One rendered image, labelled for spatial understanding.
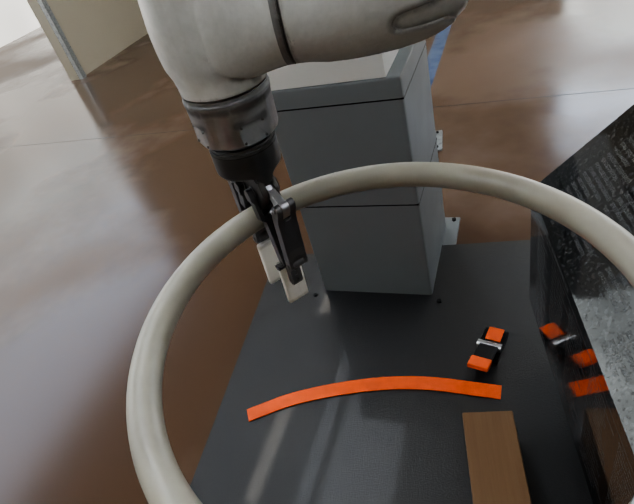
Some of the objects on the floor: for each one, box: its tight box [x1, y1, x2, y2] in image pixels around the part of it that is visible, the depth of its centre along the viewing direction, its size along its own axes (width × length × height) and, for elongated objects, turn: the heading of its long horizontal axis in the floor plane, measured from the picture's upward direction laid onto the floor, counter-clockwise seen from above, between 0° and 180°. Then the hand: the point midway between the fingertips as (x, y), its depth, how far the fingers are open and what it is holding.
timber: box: [462, 411, 532, 504], centre depth 118 cm, size 30×12×12 cm, turn 10°
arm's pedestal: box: [272, 39, 460, 303], centre depth 175 cm, size 50×50×80 cm
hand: (283, 270), depth 68 cm, fingers closed on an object, 4 cm apart
